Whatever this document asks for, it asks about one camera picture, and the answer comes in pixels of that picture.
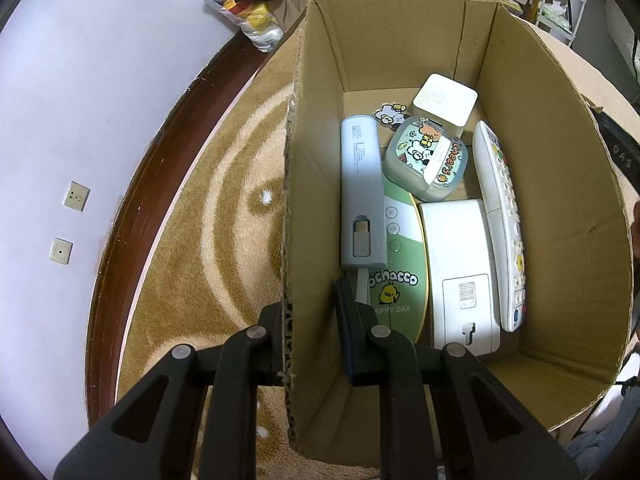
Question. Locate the dark wooden baseboard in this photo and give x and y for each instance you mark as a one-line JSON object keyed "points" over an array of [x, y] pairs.
{"points": [[145, 195]]}

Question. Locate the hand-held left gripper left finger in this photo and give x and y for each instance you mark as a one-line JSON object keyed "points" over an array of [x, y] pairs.
{"points": [[270, 345]]}

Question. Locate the tan patterned shaggy rug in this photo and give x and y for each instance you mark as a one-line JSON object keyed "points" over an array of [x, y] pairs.
{"points": [[200, 230]]}

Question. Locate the clear plastic bag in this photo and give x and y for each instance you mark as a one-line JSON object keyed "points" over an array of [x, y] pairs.
{"points": [[255, 22]]}

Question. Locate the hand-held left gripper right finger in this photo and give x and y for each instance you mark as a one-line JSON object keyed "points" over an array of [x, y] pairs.
{"points": [[350, 330]]}

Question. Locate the blue grey cloth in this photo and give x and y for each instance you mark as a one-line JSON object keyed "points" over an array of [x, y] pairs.
{"points": [[600, 440]]}

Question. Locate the white rectangular device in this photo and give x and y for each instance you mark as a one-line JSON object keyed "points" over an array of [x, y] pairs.
{"points": [[457, 240]]}

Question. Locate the green oval remote control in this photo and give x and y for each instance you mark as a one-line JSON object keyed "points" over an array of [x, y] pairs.
{"points": [[400, 305]]}

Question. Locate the small cartoon dog sticker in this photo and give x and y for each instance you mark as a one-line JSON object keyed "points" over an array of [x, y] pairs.
{"points": [[389, 116]]}

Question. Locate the pale blue power bank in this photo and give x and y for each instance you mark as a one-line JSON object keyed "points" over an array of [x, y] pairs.
{"points": [[357, 175]]}

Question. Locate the green cartoon sticker case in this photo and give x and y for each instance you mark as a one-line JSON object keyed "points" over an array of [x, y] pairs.
{"points": [[425, 160]]}

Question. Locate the white remote coloured buttons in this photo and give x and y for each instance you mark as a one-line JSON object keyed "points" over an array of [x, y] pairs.
{"points": [[500, 200]]}

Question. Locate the white square charger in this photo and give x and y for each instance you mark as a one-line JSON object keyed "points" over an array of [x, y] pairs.
{"points": [[442, 100]]}

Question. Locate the cardboard box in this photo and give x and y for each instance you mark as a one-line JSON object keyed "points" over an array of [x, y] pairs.
{"points": [[550, 200]]}

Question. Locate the cream wall socket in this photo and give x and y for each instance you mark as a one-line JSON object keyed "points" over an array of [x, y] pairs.
{"points": [[61, 250], [76, 195]]}

